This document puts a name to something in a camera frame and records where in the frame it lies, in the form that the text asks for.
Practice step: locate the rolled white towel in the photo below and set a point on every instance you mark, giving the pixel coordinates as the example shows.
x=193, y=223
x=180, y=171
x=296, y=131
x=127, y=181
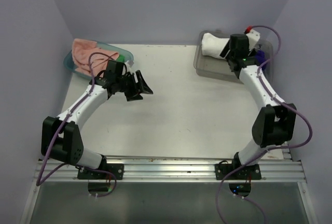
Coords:
x=213, y=46

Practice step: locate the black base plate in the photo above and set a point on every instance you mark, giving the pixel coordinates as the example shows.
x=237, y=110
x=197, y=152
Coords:
x=105, y=171
x=225, y=167

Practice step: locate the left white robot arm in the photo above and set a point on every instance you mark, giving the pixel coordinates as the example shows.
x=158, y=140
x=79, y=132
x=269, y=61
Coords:
x=61, y=138

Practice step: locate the aluminium mounting rail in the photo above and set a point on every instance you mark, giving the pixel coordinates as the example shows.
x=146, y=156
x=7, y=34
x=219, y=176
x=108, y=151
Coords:
x=184, y=170

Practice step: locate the grey transparent plastic tray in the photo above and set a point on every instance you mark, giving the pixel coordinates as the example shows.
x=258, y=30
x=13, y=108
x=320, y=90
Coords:
x=210, y=67

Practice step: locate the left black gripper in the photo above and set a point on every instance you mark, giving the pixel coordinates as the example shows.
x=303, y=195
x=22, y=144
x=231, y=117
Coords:
x=142, y=87

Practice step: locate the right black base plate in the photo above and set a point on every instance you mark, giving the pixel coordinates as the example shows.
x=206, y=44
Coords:
x=225, y=167

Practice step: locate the dark purple towel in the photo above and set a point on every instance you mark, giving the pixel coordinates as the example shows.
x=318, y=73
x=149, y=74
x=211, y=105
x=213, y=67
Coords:
x=260, y=57

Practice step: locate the green towel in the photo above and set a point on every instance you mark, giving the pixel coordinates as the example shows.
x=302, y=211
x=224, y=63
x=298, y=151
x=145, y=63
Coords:
x=121, y=58

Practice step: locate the pink towel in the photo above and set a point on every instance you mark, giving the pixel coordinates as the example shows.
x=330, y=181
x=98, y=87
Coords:
x=88, y=57

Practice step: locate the teal plastic bin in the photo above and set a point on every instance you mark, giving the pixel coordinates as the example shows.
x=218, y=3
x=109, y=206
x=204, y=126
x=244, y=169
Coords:
x=69, y=64

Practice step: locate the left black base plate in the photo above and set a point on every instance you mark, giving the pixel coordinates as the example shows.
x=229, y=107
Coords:
x=105, y=171

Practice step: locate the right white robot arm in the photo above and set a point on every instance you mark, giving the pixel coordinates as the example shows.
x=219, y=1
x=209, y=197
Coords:
x=274, y=124

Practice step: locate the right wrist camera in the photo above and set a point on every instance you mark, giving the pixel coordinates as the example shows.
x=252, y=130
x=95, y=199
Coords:
x=245, y=42

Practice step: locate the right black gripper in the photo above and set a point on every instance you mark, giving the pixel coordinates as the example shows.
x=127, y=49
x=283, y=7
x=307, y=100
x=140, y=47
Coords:
x=225, y=51

